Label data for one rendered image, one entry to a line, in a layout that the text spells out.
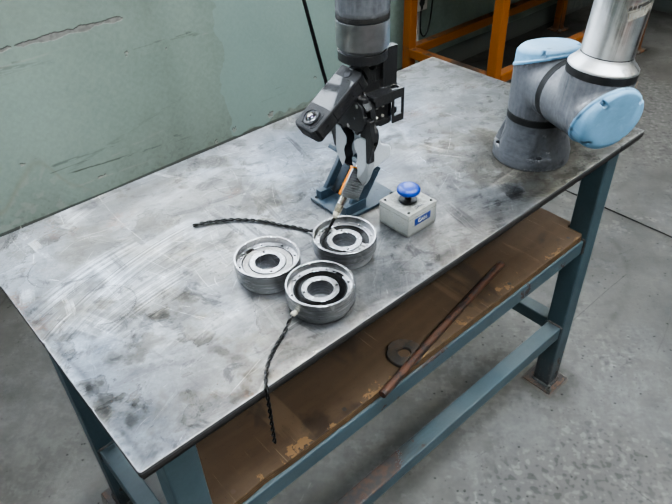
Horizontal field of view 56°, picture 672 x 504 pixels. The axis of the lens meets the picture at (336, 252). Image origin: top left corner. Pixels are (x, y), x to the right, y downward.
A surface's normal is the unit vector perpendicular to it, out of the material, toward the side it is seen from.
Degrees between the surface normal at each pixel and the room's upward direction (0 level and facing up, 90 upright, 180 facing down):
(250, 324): 0
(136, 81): 90
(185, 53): 90
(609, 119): 98
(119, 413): 0
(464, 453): 0
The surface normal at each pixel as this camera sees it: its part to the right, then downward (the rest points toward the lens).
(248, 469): -0.04, -0.78
